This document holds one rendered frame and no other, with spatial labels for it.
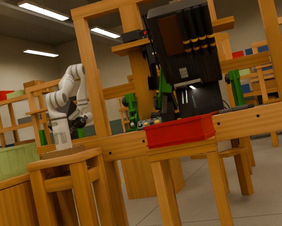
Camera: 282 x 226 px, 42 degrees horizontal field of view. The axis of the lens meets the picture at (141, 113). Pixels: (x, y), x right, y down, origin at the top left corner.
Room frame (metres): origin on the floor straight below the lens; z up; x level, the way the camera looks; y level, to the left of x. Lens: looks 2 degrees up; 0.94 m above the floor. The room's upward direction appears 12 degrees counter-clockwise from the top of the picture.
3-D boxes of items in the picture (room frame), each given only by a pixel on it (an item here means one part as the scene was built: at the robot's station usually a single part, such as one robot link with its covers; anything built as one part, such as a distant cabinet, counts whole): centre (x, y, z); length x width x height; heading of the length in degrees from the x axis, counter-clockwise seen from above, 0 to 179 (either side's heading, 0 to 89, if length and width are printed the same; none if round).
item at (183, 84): (2.34, -0.35, 1.11); 0.39 x 0.16 x 0.03; 167
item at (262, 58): (2.82, -0.37, 1.23); 1.30 x 0.05 x 0.09; 77
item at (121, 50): (2.71, -0.35, 1.52); 0.90 x 0.25 x 0.04; 77
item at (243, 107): (2.12, -0.54, 0.91); 0.20 x 0.11 x 0.03; 84
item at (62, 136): (2.07, 0.46, 0.97); 0.09 x 0.09 x 0.17; 81
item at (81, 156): (2.07, 0.47, 0.83); 0.32 x 0.32 x 0.04; 75
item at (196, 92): (2.57, -0.43, 1.07); 0.30 x 0.18 x 0.34; 77
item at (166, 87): (2.41, -0.20, 1.17); 0.13 x 0.12 x 0.20; 77
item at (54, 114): (2.07, 0.46, 1.13); 0.09 x 0.09 x 0.17; 78
